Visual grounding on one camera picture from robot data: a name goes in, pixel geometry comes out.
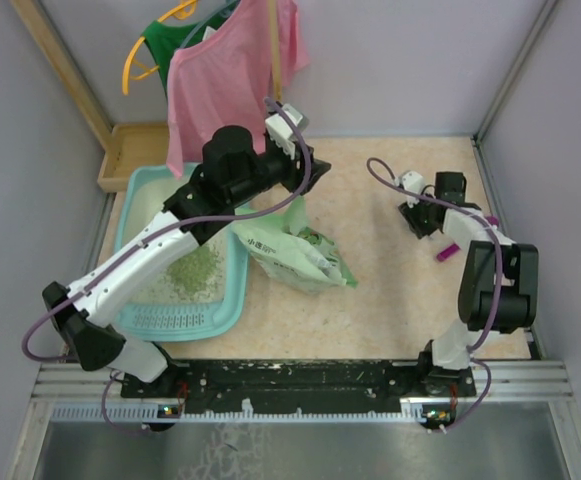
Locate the pink t-shirt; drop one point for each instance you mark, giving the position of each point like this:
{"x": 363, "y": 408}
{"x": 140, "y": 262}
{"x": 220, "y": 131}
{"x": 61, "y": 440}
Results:
{"x": 221, "y": 81}

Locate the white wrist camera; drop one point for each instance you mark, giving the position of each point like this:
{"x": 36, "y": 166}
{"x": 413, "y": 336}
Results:
{"x": 279, "y": 126}
{"x": 413, "y": 182}

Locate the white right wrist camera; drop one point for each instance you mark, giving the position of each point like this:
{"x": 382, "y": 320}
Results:
{"x": 413, "y": 182}

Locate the magenta litter scoop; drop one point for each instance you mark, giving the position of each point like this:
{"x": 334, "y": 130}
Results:
{"x": 452, "y": 249}

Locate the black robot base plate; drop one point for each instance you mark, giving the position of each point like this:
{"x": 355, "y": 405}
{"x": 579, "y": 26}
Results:
{"x": 310, "y": 387}

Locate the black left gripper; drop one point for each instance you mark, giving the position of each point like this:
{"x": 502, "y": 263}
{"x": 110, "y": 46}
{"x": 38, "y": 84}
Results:
{"x": 317, "y": 167}

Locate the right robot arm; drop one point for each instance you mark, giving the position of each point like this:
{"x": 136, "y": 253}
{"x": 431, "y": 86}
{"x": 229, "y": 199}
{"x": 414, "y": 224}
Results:
{"x": 498, "y": 291}

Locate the wooden clothes rack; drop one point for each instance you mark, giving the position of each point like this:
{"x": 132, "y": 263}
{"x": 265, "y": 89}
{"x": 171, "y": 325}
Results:
{"x": 129, "y": 146}

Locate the grey slotted cable duct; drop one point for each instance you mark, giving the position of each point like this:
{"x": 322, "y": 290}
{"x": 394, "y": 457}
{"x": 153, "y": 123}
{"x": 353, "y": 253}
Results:
{"x": 122, "y": 413}

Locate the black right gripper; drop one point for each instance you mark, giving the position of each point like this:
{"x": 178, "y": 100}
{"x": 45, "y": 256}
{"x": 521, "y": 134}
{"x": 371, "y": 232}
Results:
{"x": 413, "y": 225}

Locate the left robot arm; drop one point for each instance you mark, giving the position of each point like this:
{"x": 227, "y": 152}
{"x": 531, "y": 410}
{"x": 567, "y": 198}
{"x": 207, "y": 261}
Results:
{"x": 230, "y": 175}

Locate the green shirt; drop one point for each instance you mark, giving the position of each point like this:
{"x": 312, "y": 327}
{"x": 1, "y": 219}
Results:
{"x": 162, "y": 41}

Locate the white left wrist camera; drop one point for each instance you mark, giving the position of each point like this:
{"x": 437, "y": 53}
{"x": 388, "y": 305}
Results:
{"x": 279, "y": 126}

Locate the blue grey clothes hanger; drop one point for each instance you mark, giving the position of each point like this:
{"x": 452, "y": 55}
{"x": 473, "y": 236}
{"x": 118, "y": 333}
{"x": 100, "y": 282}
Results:
{"x": 215, "y": 19}

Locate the teal plastic litter box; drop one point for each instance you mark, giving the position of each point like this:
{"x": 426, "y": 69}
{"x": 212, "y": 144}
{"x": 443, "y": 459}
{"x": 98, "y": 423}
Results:
{"x": 156, "y": 313}

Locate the green litter pellet pile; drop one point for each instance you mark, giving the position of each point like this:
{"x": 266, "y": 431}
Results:
{"x": 196, "y": 274}

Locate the green cat litter bag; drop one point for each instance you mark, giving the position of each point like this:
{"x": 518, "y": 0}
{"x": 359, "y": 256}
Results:
{"x": 290, "y": 251}

